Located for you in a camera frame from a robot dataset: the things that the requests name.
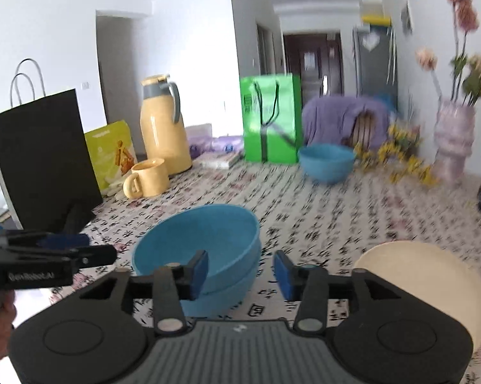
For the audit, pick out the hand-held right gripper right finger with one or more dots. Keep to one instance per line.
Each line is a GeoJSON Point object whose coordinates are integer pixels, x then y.
{"type": "Point", "coordinates": [282, 274]}

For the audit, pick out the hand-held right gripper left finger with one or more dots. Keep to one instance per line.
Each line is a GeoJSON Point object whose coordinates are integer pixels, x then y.
{"type": "Point", "coordinates": [200, 274]}

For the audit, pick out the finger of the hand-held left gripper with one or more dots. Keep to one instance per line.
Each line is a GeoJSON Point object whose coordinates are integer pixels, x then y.
{"type": "Point", "coordinates": [98, 255]}
{"type": "Point", "coordinates": [64, 240]}

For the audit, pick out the blue bowl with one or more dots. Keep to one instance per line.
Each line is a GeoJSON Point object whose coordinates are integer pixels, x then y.
{"type": "Point", "coordinates": [208, 232]}
{"type": "Point", "coordinates": [328, 164]}
{"type": "Point", "coordinates": [232, 292]}

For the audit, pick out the cream plate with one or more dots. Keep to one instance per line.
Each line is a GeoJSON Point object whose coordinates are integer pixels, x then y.
{"type": "Point", "coordinates": [408, 264]}

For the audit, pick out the person's left hand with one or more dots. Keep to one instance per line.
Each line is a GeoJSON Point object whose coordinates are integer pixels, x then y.
{"type": "Point", "coordinates": [6, 320]}

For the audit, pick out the printed tablecloth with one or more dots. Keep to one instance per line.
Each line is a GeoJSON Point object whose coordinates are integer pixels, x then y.
{"type": "Point", "coordinates": [324, 224]}

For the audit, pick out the black paper bag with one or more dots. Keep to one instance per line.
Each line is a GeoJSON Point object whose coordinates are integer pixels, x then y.
{"type": "Point", "coordinates": [40, 160]}

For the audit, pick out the yellow mug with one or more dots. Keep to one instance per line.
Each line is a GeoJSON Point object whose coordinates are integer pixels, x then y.
{"type": "Point", "coordinates": [152, 180]}

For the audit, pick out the yellow-green snack bag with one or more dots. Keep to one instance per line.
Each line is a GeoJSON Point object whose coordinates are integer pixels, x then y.
{"type": "Point", "coordinates": [104, 156]}

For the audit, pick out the white book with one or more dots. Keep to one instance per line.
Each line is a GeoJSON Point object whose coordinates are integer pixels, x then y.
{"type": "Point", "coordinates": [220, 160]}

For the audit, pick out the purple tissue packs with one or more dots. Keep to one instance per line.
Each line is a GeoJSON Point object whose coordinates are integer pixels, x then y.
{"type": "Point", "coordinates": [224, 144]}

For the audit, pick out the yellow thermos jug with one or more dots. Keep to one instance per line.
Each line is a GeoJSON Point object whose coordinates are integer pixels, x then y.
{"type": "Point", "coordinates": [164, 136]}

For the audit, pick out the purple padded jacket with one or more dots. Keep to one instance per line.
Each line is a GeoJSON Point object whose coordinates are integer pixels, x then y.
{"type": "Point", "coordinates": [328, 116]}

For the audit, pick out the yellow flower branch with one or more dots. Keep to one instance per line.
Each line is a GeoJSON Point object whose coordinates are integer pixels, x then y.
{"type": "Point", "coordinates": [408, 164]}

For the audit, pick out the wooden chair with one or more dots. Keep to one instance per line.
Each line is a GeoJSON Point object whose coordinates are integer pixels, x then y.
{"type": "Point", "coordinates": [364, 128]}

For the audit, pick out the green paper bag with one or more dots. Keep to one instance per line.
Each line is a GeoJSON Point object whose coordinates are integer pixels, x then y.
{"type": "Point", "coordinates": [284, 104]}

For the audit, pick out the dark brown door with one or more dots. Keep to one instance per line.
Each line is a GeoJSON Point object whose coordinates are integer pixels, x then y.
{"type": "Point", "coordinates": [296, 60]}

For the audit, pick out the pink vase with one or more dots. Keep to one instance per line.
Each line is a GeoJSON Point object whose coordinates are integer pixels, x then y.
{"type": "Point", "coordinates": [452, 136]}

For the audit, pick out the grey refrigerator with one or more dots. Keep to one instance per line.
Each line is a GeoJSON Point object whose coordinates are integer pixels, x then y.
{"type": "Point", "coordinates": [374, 72]}

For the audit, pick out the yellow box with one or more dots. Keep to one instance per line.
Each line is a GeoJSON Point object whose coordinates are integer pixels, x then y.
{"type": "Point", "coordinates": [378, 18]}

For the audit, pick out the pink artificial flowers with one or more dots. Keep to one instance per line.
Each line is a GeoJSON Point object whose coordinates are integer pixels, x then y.
{"type": "Point", "coordinates": [464, 12]}

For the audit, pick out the wall picture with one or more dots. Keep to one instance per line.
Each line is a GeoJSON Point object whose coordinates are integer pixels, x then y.
{"type": "Point", "coordinates": [406, 18]}

